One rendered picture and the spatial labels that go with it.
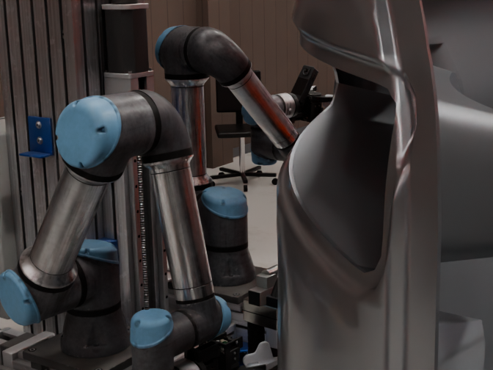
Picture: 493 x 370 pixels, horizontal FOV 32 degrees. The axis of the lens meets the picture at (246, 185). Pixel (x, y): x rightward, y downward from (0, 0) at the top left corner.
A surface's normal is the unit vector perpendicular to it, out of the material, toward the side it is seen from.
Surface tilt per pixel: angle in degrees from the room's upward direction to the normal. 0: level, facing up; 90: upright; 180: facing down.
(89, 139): 82
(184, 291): 86
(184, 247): 81
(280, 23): 90
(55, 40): 90
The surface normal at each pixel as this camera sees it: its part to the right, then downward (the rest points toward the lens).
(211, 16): 0.83, 0.11
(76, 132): -0.58, 0.10
